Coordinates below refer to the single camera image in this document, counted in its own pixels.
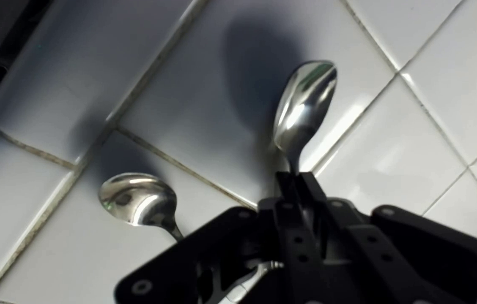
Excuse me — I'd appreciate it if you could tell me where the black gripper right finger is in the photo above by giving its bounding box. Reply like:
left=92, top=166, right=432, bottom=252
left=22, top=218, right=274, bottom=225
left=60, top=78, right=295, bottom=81
left=296, top=171, right=477, bottom=304

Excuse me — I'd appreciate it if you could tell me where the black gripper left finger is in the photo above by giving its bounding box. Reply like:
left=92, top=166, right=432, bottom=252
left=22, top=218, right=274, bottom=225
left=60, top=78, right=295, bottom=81
left=115, top=171, right=322, bottom=304

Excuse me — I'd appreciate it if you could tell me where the silver metal spoon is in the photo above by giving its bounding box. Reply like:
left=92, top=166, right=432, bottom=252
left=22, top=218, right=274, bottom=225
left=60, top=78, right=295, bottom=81
left=97, top=171, right=269, bottom=304
left=271, top=59, right=340, bottom=176

